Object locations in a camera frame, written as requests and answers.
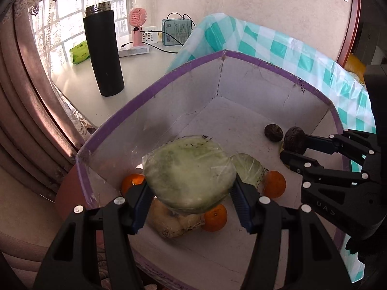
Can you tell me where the teal checked plastic tablecloth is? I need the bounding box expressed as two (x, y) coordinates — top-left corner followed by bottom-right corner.
(166, 13), (377, 284)

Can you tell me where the wooden door frame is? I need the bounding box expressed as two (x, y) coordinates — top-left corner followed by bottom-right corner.
(335, 0), (363, 67)

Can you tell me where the brown curtain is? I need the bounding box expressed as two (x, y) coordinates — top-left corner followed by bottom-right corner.
(0, 6), (79, 194)

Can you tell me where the pink handheld fan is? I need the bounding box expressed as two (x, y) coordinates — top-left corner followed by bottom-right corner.
(128, 7), (149, 47)

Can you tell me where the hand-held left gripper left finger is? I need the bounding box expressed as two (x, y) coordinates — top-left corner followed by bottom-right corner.
(33, 183), (155, 290)

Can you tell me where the orange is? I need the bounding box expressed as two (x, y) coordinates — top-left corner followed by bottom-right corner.
(202, 204), (228, 232)
(261, 171), (286, 199)
(121, 173), (146, 197)

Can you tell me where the wrapped pale yellow vegetable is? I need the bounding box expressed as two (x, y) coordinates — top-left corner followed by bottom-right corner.
(147, 198), (206, 239)

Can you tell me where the green tissue packet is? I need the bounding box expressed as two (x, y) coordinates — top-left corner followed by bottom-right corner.
(69, 40), (91, 65)

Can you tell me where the reddish brown object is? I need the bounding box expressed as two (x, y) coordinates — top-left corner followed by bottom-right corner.
(56, 169), (91, 218)

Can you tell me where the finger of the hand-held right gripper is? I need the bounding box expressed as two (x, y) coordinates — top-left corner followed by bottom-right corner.
(304, 128), (381, 173)
(280, 149), (378, 239)

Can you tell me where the white flat box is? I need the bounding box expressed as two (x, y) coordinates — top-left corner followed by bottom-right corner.
(117, 45), (150, 58)

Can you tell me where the white cardboard box purple rim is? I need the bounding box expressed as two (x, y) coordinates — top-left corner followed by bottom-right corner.
(75, 49), (348, 290)

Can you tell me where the black cable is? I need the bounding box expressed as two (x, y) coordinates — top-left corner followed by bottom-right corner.
(121, 30), (183, 54)

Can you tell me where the small wrapped cabbage wedge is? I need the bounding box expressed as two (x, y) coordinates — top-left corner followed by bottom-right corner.
(229, 153), (267, 192)

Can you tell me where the pink cushioned seat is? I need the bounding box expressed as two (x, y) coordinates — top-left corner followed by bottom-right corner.
(0, 163), (106, 290)

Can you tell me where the white perforated holder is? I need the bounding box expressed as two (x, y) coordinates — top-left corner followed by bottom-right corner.
(141, 26), (159, 44)

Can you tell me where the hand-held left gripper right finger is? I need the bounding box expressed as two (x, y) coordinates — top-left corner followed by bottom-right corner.
(229, 174), (353, 290)

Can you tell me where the teal tin box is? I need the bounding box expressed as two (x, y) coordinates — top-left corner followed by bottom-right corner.
(161, 13), (194, 46)

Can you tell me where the black thermos bottle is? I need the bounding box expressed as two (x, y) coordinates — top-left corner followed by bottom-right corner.
(84, 2), (125, 97)

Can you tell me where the dark dried mushroom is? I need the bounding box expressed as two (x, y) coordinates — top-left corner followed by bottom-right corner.
(283, 127), (306, 155)
(264, 123), (284, 142)

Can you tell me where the sheer lace curtain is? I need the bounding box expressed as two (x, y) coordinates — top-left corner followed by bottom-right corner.
(18, 0), (97, 133)

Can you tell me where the large cabbage half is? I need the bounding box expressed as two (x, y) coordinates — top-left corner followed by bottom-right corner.
(141, 136), (236, 215)

